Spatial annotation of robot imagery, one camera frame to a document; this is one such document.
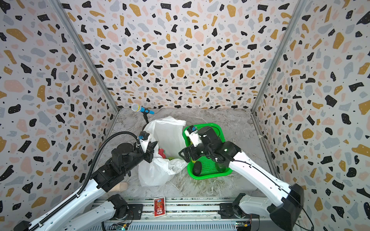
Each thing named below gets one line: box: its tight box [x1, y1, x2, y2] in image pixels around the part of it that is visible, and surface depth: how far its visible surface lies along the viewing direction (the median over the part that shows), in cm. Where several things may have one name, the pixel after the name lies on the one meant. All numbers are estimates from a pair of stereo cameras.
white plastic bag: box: [138, 115, 188, 187], surface depth 76 cm
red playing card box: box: [153, 196, 166, 218], surface depth 76 cm
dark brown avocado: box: [192, 161, 202, 177], surface depth 87 cm
